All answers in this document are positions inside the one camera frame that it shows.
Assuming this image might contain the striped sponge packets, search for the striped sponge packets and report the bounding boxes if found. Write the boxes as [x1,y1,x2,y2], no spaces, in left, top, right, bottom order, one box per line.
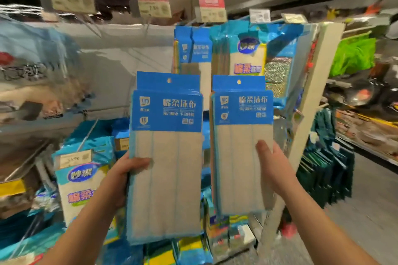
[205,212,256,256]

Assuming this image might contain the clear grey price tag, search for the clear grey price tag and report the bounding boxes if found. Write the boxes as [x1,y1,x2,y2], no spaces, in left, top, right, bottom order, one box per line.
[281,13,308,24]

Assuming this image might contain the person's left hand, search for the person's left hand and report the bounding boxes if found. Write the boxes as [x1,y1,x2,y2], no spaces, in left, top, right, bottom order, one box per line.
[99,153,152,210]

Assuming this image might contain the person's right forearm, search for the person's right forearm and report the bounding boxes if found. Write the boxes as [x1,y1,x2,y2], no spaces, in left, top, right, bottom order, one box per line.
[283,187,374,265]

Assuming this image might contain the red flat goods pile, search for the red flat goods pile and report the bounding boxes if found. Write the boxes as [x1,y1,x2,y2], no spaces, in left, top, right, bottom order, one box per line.
[279,221,299,241]

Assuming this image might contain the cotton-soft cloth packet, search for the cotton-soft cloth packet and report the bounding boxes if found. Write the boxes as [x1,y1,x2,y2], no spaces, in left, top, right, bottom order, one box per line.
[211,22,268,77]

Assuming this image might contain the bright yellow price tag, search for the bright yellow price tag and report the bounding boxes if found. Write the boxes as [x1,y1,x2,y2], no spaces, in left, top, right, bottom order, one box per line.
[0,178,27,197]

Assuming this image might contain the yellowish price tag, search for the yellowish price tag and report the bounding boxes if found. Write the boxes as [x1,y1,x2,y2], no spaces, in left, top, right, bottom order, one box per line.
[59,150,93,169]

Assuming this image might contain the hanging red clip strip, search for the hanging red clip strip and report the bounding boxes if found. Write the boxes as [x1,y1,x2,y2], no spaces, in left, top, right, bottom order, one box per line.
[306,35,317,70]

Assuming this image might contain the yellow green sponge packets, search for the yellow green sponge packets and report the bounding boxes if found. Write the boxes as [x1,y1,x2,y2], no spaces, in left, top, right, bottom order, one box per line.
[146,237,212,265]

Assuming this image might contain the person's right hand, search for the person's right hand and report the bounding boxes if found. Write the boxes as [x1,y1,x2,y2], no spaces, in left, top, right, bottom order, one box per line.
[255,139,302,200]

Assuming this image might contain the hanging bright green bags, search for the hanging bright green bags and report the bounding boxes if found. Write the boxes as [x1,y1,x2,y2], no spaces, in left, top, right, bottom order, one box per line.
[330,35,377,77]

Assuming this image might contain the dark green goods pile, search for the dark green goods pile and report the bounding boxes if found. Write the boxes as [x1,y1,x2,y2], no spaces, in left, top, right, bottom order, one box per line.
[298,109,355,207]

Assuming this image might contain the hung scouring pad packet bunch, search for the hung scouring pad packet bunch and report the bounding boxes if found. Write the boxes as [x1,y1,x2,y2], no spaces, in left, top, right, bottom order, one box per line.
[264,26,306,108]

